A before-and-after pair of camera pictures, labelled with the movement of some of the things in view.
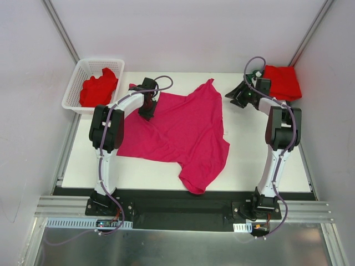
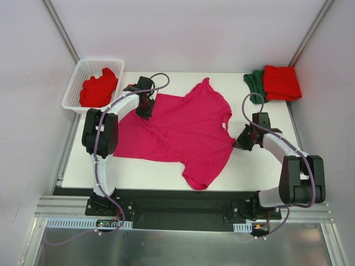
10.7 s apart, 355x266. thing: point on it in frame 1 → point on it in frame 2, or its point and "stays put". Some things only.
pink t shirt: (185, 129) stays put
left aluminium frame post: (62, 31) stays put
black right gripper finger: (238, 91) → (240, 142)
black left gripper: (147, 111) stays put
